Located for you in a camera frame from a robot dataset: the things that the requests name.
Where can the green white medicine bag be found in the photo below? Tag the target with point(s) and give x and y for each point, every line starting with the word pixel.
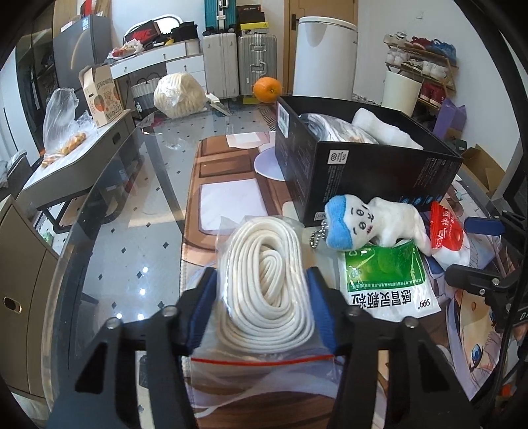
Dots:
pixel 390 283

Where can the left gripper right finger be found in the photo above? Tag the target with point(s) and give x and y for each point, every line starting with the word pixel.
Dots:
pixel 423 390

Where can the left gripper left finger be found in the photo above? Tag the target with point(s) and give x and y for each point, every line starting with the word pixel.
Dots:
pixel 101 390

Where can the orange print cardboard carton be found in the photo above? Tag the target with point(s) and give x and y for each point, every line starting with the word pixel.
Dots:
pixel 103 100

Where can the red white packet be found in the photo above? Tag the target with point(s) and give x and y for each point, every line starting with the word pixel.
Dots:
pixel 449 243

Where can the white yarn bundle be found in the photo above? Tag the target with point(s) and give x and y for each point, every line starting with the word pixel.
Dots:
pixel 178 95

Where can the red black bag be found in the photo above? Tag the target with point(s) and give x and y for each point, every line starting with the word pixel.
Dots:
pixel 147 34

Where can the grey side table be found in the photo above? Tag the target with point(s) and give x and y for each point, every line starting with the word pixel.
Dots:
pixel 50 189

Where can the white silver suitcase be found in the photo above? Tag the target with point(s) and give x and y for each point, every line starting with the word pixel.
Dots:
pixel 221 65

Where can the anime print desk mat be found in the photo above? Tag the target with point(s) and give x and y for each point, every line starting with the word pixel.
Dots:
pixel 189 191

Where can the black cardboard box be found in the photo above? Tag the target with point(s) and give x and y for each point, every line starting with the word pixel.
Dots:
pixel 315 170

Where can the white cylindrical trash bin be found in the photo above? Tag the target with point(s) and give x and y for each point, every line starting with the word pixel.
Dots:
pixel 325 58

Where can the silver aluminium suitcase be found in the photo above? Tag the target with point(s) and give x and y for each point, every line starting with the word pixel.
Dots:
pixel 257 57

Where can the cream cylindrical cup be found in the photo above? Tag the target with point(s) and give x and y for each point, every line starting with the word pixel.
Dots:
pixel 400 93

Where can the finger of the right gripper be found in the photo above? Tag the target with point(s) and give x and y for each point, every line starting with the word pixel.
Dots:
pixel 497 225
pixel 479 282

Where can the clear plastic bag with snacks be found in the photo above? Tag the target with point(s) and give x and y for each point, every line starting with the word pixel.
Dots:
pixel 62 132

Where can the dark grey refrigerator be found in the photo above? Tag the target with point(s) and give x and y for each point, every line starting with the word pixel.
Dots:
pixel 85 43

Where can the brown cardboard box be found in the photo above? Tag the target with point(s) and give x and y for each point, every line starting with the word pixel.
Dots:
pixel 484 168

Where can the purple paper bag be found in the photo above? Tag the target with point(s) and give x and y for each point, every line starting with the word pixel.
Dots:
pixel 450 121

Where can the white plush toy blue hat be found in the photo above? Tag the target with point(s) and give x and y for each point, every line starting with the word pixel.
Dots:
pixel 350 224

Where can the white desk with drawers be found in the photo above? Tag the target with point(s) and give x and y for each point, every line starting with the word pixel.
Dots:
pixel 179 57

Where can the teal suitcase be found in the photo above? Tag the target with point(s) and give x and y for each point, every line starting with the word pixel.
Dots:
pixel 220 15

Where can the shoe rack with shoes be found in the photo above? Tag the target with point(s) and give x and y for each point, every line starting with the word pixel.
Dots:
pixel 431 61

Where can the orange fruit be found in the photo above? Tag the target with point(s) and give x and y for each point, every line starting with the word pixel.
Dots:
pixel 267 90

